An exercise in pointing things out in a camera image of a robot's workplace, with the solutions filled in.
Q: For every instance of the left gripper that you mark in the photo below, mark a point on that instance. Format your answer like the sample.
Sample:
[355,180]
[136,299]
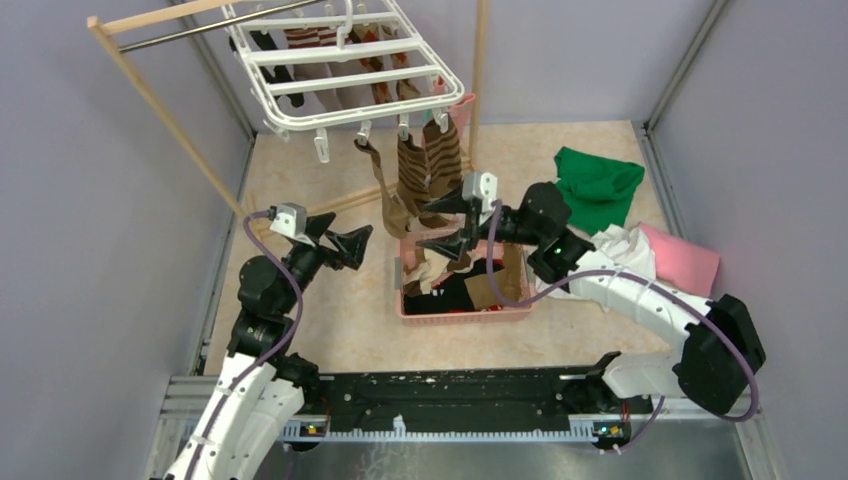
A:
[351,245]

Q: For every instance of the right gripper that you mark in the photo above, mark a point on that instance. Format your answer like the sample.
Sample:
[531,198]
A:
[452,245]

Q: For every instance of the brown striped sock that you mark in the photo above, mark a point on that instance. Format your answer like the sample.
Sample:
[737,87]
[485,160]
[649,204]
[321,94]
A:
[444,158]
[415,188]

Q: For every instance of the plain tan brown sock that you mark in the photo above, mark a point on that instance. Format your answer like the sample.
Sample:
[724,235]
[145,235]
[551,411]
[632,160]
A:
[395,216]

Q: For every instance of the pink sock with teal spots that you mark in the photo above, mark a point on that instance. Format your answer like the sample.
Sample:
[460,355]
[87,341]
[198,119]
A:
[461,112]

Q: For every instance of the white plastic clip hanger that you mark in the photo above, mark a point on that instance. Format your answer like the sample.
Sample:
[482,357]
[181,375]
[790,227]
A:
[312,106]

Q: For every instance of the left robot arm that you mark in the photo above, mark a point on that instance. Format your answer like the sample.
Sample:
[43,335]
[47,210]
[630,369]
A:
[262,385]

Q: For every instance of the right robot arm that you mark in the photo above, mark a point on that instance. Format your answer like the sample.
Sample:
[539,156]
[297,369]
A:
[714,349]

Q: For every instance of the pile of socks in basket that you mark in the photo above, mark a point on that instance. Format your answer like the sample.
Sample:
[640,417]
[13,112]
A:
[505,269]

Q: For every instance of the pink plastic basket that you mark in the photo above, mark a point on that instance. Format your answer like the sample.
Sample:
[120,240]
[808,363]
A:
[464,316]

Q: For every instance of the green shirt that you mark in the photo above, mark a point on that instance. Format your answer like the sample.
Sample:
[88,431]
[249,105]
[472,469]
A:
[599,190]

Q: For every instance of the white cloth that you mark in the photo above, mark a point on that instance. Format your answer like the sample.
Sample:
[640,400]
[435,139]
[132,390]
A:
[628,248]

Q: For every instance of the black hanging sock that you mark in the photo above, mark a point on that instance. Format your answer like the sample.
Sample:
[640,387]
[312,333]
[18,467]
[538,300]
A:
[280,74]

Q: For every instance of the orange brown argyle sock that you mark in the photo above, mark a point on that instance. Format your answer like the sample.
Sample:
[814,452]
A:
[405,89]

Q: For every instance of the pink cloth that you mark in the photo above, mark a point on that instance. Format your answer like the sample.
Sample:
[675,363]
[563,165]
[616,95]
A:
[687,266]

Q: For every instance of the wooden clothes rack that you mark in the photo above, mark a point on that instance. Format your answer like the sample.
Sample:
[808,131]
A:
[166,119]

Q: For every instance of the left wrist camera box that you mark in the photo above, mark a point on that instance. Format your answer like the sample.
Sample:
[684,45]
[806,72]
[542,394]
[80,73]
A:
[289,220]

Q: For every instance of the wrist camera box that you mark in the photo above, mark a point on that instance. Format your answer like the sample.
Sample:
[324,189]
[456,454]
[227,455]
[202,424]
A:
[289,220]
[480,189]

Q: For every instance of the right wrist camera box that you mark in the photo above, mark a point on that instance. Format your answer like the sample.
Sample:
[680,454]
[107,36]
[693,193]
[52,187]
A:
[480,189]

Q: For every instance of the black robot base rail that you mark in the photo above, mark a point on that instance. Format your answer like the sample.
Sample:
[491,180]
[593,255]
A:
[304,407]

